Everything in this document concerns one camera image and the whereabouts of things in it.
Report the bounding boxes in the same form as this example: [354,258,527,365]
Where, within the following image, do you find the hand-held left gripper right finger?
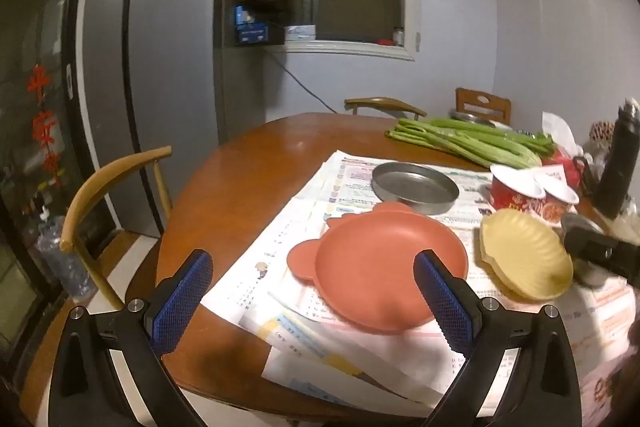
[413,249,583,427]

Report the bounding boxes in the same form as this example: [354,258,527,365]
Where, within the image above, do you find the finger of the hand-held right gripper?
[565,227,621,267]

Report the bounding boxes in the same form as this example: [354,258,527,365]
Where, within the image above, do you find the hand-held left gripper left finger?
[48,249,215,427]

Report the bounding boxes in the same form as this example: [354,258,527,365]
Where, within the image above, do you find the steel bowl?
[560,213,618,287]

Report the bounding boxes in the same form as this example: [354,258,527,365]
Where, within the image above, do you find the red instant noodle bowl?
[489,163,547,214]
[534,171,581,228]

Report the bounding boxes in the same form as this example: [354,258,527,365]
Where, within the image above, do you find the yellow shell-shaped plate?
[480,208,574,301]

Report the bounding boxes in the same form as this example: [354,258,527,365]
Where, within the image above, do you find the red bear-shaped plate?
[286,201,469,334]

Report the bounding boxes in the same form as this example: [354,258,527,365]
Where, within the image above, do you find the round steel pan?
[371,161,460,216]

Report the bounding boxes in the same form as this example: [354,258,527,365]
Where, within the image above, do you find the black metal clip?
[572,154,601,195]

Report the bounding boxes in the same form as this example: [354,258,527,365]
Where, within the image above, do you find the red plastic bag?
[542,147,583,188]

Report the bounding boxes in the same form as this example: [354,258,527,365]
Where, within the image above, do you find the black thermos bottle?
[597,97,640,220]

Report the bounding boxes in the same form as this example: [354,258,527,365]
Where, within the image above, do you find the white plastic bag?
[541,111,581,158]

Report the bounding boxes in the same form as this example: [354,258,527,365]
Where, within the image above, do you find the clear plastic water jug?
[37,207,96,303]

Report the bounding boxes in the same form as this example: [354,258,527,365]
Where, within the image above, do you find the white printed paper sheet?
[262,312,451,409]

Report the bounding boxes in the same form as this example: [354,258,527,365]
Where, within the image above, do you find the curved-back wooden chair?
[344,97,427,120]
[60,146,173,308]

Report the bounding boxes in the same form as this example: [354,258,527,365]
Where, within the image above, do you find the colourful student newspaper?
[200,150,631,410]

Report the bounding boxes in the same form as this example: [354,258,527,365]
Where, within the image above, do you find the celery bunch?
[385,118,556,168]

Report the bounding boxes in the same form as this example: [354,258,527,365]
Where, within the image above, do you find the carved-back wooden chair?
[455,88,512,128]

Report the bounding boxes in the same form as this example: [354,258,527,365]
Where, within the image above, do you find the grey refrigerator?
[80,0,241,240]

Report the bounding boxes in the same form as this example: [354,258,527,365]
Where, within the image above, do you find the blue box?
[234,6,286,46]

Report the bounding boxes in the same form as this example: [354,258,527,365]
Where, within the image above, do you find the dark glass door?
[0,0,106,358]

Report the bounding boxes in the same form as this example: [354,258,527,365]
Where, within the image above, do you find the red paper string decoration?
[27,64,66,188]

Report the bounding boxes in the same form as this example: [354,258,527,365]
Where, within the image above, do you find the black cable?
[265,52,341,112]

